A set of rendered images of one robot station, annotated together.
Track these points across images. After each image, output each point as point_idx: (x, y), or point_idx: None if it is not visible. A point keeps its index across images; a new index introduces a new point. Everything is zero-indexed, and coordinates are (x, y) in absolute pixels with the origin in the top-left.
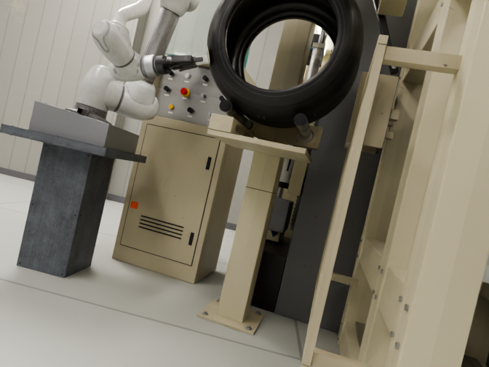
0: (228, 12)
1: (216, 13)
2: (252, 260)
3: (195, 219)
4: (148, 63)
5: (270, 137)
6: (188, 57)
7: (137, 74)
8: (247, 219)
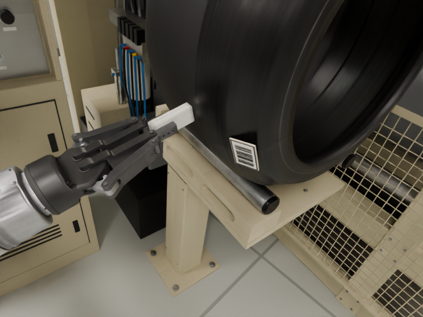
0: (314, 43)
1: (267, 43)
2: (203, 228)
3: (70, 208)
4: (34, 227)
5: None
6: (154, 152)
7: None
8: (194, 207)
